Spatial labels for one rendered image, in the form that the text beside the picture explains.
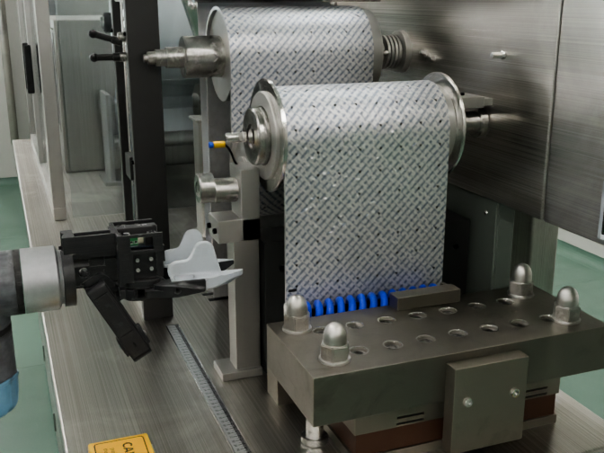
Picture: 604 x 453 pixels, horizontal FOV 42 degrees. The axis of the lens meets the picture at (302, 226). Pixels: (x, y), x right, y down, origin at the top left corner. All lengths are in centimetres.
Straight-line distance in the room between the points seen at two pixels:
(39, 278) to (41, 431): 201
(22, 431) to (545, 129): 225
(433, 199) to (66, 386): 58
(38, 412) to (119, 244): 215
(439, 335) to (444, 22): 52
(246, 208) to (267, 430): 29
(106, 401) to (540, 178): 65
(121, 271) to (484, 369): 43
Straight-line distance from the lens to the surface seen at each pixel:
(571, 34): 103
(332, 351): 88
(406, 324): 100
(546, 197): 107
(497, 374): 96
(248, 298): 111
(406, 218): 108
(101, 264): 95
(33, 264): 93
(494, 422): 99
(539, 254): 140
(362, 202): 104
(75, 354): 127
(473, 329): 100
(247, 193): 106
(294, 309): 96
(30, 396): 315
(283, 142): 97
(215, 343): 126
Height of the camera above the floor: 143
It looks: 16 degrees down
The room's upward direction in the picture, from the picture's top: straight up
